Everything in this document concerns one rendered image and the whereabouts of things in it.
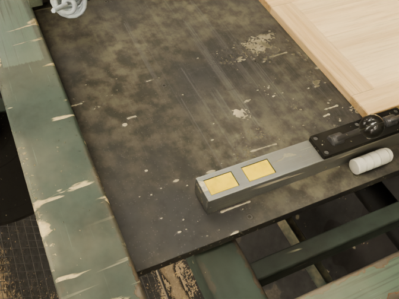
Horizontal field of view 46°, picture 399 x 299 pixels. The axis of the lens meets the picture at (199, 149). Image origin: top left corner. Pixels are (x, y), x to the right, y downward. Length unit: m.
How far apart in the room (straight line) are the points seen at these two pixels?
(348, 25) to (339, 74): 0.19
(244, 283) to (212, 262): 0.06
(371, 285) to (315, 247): 0.16
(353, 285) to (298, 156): 0.24
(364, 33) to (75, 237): 0.81
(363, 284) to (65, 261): 0.41
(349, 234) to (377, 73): 0.38
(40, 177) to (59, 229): 0.09
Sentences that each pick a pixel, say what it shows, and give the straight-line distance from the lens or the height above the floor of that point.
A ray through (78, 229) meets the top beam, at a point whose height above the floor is 1.89.
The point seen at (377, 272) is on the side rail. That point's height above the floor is 1.55.
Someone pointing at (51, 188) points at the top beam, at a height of 1.90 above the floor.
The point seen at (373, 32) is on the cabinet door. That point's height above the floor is 1.21.
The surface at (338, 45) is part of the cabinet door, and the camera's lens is 1.12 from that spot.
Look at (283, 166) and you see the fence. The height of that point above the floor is 1.56.
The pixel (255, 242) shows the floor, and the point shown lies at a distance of 2.85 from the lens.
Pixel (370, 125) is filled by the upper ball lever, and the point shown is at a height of 1.55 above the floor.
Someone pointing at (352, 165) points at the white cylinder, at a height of 1.44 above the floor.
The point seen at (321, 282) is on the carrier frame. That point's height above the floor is 0.18.
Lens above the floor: 2.22
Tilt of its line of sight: 44 degrees down
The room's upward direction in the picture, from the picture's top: 81 degrees counter-clockwise
